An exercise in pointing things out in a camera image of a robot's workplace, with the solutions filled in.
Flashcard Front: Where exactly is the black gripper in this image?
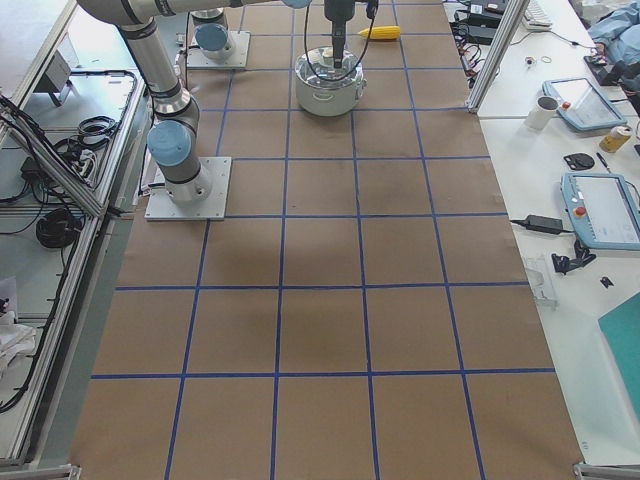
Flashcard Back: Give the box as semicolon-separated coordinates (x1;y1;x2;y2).
324;0;356;68

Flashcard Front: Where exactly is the yellow corn cob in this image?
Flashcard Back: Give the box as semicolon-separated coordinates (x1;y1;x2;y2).
358;25;401;41

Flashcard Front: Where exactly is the glass pot lid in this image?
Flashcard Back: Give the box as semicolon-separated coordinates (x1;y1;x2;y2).
295;46;364;89

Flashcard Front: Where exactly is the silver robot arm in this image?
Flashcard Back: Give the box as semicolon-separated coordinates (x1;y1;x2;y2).
78;1;247;202
191;8;234;61

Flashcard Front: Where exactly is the pale green electric pot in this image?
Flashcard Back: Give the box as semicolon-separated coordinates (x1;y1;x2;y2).
295;46;367;117

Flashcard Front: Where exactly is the white mug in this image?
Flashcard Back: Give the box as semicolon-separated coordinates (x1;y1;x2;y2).
524;95;559;131

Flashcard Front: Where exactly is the blue teach pendant far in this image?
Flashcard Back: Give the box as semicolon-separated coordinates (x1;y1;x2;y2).
542;77;627;132

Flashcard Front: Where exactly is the blue teach pendant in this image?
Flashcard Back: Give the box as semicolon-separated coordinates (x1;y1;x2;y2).
560;172;639;251
542;77;627;132

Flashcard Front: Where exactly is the black power adapter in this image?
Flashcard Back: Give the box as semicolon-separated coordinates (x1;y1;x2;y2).
511;214;571;235

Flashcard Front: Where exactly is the blue teach pendant near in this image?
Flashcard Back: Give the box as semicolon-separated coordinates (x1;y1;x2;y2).
560;172;639;251

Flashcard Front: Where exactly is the teal cutting mat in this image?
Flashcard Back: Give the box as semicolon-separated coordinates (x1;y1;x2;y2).
599;294;639;410

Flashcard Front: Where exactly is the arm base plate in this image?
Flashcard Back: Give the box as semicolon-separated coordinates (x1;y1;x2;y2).
187;30;251;70
145;157;232;221

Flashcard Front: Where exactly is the aluminium frame post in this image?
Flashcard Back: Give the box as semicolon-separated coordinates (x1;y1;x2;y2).
467;0;528;113

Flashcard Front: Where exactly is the black coiled cable bundle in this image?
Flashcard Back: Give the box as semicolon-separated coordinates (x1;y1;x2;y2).
34;207;84;250

